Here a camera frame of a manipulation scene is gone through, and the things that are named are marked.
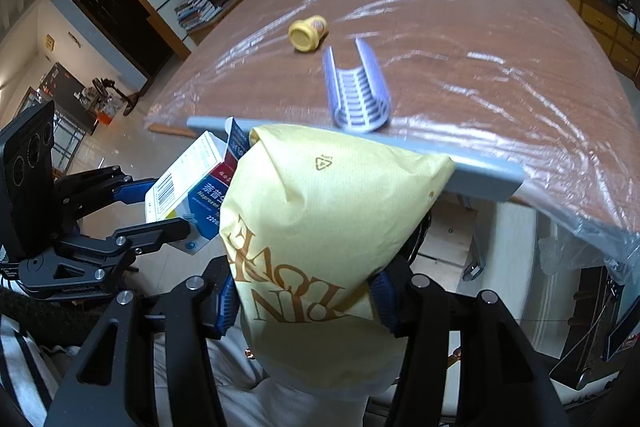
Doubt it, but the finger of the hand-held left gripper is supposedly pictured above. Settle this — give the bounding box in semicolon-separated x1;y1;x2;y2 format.
52;166;158;228
17;216;200;297

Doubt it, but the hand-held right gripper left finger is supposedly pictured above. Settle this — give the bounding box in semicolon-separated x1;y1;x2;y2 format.
45;257;240;427

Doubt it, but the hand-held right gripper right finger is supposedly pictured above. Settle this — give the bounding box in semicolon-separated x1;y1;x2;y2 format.
370;257;571;427

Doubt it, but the white medicine box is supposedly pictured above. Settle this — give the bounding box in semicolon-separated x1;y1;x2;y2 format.
144;117;251;255

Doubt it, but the yellow printed bag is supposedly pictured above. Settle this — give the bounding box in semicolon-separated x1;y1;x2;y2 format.
219;123;456;395

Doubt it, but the cardboard box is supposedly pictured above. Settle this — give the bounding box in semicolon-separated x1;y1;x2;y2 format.
415;199;486;280

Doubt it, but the person's striped clothing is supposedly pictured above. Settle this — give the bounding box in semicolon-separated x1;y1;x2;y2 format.
0;312;61;427

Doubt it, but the clear plastic bag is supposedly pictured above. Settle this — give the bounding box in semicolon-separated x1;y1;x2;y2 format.
537;234;631;278

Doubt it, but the stack of books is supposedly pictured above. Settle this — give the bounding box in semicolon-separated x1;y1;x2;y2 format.
174;0;223;32

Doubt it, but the purple ribbed roller clip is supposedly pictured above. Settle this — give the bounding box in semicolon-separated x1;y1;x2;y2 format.
322;38;393;135

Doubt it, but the dark wooden chair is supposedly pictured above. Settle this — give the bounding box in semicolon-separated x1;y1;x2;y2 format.
547;264;640;408

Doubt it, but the small yellow bottle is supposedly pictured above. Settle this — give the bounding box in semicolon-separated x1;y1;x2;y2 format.
288;16;329;54

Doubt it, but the clear plastic table cover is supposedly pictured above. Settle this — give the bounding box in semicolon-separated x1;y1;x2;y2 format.
142;0;640;258

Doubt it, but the wooden drawer cabinet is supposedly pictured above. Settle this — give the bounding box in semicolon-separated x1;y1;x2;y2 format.
520;0;640;78

